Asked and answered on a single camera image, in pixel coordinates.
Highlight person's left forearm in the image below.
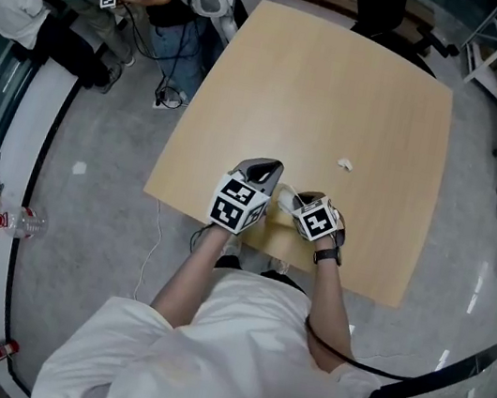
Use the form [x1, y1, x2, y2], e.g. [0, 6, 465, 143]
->
[145, 215, 238, 338]

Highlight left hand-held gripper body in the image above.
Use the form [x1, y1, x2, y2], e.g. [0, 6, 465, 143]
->
[203, 165, 278, 237]

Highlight black cable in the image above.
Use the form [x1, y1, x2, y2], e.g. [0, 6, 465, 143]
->
[297, 314, 427, 384]

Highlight person's black trousers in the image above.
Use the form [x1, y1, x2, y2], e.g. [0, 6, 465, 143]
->
[212, 253, 314, 297]

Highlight wooden tissue box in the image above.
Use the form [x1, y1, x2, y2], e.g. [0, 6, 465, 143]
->
[260, 205, 305, 245]

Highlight person's white shirt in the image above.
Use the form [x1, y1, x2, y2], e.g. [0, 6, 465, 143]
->
[31, 237, 399, 398]

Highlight person's white shoe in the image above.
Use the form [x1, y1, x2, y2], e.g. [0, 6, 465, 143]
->
[265, 255, 292, 279]
[220, 231, 244, 260]

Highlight small red floor object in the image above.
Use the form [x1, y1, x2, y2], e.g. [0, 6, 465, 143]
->
[0, 336, 22, 365]

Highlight wooden table with metal legs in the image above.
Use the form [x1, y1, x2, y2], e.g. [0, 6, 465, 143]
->
[128, 0, 470, 314]

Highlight clear plastic bottle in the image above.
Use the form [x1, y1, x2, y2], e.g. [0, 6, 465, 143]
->
[0, 202, 52, 246]

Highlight power strip with black cables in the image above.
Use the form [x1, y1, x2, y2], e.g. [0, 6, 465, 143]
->
[152, 71, 189, 112]

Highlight dark wristwatch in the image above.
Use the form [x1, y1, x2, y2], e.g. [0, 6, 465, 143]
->
[311, 244, 345, 269]

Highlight person's right forearm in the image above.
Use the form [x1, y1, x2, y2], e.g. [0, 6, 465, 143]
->
[294, 233, 379, 380]

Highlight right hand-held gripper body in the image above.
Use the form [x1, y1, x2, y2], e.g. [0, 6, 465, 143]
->
[287, 188, 353, 249]

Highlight white cloth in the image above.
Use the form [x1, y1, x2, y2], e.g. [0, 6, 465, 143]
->
[274, 183, 302, 215]

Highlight white floor cable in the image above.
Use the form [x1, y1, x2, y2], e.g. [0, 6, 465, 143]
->
[131, 196, 169, 304]

